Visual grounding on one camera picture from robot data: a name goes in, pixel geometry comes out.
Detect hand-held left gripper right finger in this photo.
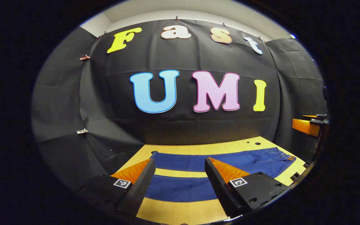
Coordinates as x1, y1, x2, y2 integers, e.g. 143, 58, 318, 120
204, 157, 290, 219

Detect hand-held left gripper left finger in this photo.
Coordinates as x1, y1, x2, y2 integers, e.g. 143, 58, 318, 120
82, 158, 156, 218

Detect blue denim jeans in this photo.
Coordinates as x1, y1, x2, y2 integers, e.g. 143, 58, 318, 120
145, 147, 297, 203

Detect black backdrop cloth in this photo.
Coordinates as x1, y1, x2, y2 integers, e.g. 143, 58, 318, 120
32, 19, 329, 188

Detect dark grey holder bracket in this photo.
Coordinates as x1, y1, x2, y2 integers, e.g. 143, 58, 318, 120
290, 160, 311, 182

